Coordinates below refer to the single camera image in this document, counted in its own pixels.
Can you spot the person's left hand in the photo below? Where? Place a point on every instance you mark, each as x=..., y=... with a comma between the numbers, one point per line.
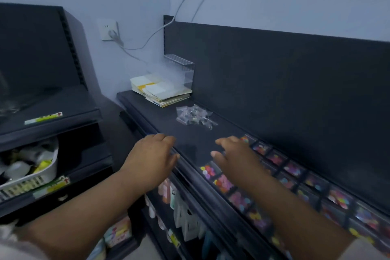
x=146, y=162

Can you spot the person's right hand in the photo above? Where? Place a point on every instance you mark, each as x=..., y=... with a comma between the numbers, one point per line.
x=240, y=162

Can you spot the person's left fingers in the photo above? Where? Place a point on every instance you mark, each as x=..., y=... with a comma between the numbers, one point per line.
x=166, y=142

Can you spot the person's right thumb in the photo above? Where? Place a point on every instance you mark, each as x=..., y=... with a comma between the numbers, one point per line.
x=218, y=156

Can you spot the person's right forearm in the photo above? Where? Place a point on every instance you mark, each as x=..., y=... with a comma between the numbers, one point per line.
x=298, y=220

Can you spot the person's left forearm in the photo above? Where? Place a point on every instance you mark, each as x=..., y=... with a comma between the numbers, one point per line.
x=79, y=214

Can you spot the pile of small clear bags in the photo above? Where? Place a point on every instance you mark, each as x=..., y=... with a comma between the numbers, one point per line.
x=195, y=115

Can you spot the stack of yellow white cards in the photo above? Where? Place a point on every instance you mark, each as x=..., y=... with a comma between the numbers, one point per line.
x=158, y=92

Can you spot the row of white boxes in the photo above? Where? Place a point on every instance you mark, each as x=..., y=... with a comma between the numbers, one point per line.
x=187, y=217

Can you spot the clear acrylic display holder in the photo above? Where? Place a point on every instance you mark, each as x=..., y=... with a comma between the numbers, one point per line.
x=179, y=69

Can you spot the long black display shelf unit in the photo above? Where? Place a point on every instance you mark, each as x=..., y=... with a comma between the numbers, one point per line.
x=274, y=86

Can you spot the colourful printed packet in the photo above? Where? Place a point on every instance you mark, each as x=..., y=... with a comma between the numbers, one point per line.
x=118, y=232

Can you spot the rows of colourful sticker packets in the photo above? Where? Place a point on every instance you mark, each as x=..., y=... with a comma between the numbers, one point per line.
x=317, y=183

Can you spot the white power plug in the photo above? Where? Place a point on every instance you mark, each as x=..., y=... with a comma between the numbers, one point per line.
x=113, y=36

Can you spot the green white shelf label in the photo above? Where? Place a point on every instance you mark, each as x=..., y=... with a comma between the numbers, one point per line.
x=42, y=118
x=51, y=187

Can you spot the white plastic basket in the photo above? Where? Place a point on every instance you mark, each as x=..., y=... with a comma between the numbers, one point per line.
x=45, y=174

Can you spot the yellow item in basket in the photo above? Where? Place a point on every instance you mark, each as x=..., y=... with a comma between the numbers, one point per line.
x=42, y=166

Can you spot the black shelf unit with basket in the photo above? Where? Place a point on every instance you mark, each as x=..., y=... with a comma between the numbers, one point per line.
x=33, y=55

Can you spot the white wall socket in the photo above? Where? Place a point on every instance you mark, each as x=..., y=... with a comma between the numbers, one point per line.
x=107, y=26

